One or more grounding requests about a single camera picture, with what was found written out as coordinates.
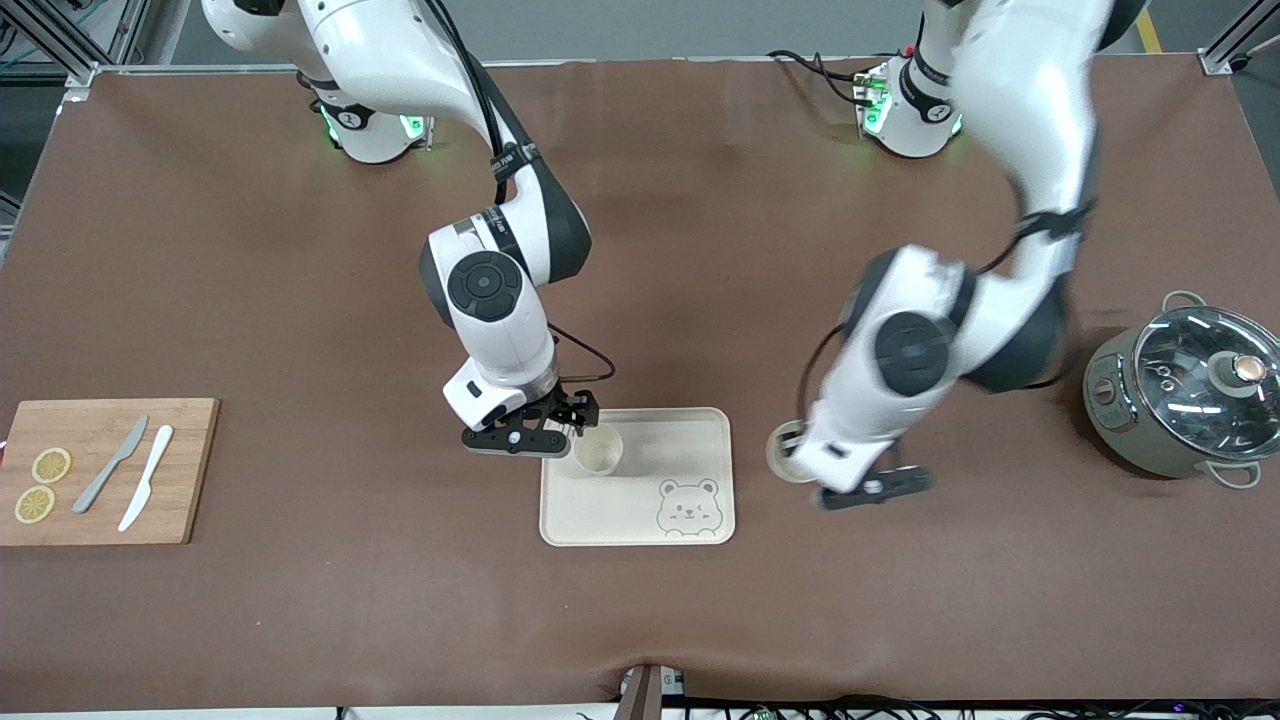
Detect white IKEA cup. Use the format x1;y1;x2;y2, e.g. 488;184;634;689
765;420;816;485
573;424;625;477

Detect cream bear print tray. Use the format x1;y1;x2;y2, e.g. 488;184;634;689
539;407;736;548

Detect brown table mat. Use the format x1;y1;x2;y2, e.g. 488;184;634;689
0;55;1280;713

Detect grey-green cooking pot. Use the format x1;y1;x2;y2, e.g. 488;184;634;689
1083;290;1280;491

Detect bamboo cutting board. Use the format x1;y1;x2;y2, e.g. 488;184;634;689
0;398;221;547

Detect white plastic knife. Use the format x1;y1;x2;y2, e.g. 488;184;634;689
118;425;175;533

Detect glass pot lid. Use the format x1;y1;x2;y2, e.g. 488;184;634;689
1135;305;1280;463

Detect grey plastic knife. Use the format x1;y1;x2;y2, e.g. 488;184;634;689
72;415;149;515

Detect grey table edge bracket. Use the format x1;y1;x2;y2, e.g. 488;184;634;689
615;663;689;720

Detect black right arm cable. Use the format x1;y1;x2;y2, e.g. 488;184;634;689
425;0;618;383

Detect black left base cables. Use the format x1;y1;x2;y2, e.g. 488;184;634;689
768;48;871;106

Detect aluminium frame post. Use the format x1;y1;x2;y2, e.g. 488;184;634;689
0;0;161;101
1198;0;1280;76

